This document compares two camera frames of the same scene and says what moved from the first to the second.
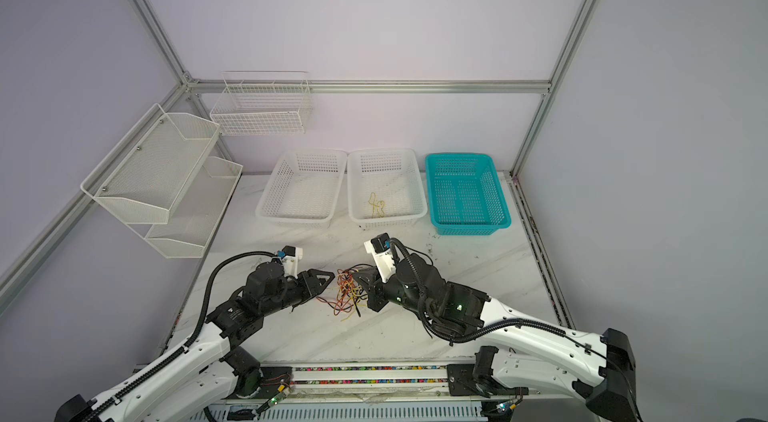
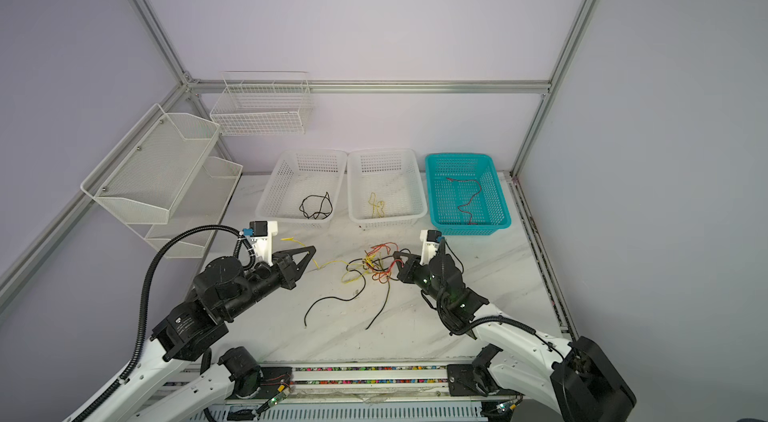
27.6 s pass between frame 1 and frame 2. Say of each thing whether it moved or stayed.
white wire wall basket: stayed
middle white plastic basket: stayed
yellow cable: stayed
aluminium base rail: stayed
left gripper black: moved
